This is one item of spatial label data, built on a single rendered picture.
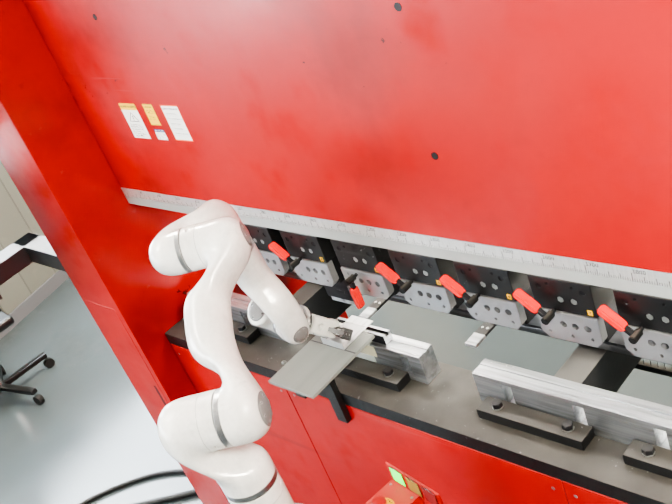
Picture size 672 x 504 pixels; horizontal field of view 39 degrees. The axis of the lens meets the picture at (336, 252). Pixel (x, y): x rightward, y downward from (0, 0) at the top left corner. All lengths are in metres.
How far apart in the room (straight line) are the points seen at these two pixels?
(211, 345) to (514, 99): 0.77
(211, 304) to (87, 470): 2.60
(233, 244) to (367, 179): 0.37
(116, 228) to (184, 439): 1.36
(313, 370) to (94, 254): 0.91
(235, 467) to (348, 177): 0.72
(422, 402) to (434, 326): 1.78
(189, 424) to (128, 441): 2.61
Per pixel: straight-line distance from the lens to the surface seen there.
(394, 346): 2.58
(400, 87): 1.93
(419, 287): 2.27
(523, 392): 2.33
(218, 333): 1.94
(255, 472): 1.96
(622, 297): 1.92
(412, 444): 2.59
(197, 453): 1.92
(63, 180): 3.02
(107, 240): 3.12
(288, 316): 2.32
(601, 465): 2.23
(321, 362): 2.58
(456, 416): 2.44
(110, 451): 4.51
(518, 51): 1.71
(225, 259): 1.98
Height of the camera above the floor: 2.47
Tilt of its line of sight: 29 degrees down
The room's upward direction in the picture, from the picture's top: 22 degrees counter-clockwise
